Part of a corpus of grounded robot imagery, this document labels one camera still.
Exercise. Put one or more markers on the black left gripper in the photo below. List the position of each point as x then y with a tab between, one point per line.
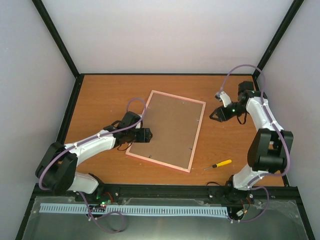
144	136

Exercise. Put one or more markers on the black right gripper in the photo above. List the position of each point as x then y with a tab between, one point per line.
225	117

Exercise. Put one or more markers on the pink wooden picture frame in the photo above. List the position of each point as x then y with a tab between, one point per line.
175	122

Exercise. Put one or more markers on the yellow handled screwdriver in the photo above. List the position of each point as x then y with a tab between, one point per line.
220	164

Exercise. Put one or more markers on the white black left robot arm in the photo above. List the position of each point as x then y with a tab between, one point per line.
57	171

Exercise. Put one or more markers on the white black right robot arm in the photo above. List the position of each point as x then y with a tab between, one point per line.
269	152

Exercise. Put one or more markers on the clear acrylic front panel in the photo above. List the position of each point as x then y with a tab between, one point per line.
272	219

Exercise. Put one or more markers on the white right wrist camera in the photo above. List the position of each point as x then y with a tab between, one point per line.
223	97

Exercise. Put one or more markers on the light blue slotted cable duct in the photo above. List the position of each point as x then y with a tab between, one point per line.
136	210

